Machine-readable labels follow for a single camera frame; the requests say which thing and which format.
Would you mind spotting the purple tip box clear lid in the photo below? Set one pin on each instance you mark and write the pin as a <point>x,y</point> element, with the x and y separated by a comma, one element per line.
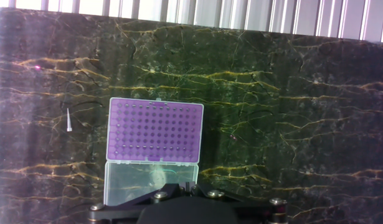
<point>154,130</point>

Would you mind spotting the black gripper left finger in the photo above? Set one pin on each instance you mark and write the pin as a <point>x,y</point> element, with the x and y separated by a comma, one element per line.
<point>160,191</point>

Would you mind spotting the black marble pattern mat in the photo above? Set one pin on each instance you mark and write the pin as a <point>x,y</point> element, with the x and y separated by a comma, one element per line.
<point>287,109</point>

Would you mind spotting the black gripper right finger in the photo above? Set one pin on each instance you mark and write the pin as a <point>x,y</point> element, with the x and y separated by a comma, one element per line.
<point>210,191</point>

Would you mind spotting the small clear pipette tip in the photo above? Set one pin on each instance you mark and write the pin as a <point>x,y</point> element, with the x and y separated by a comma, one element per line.
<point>69,127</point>

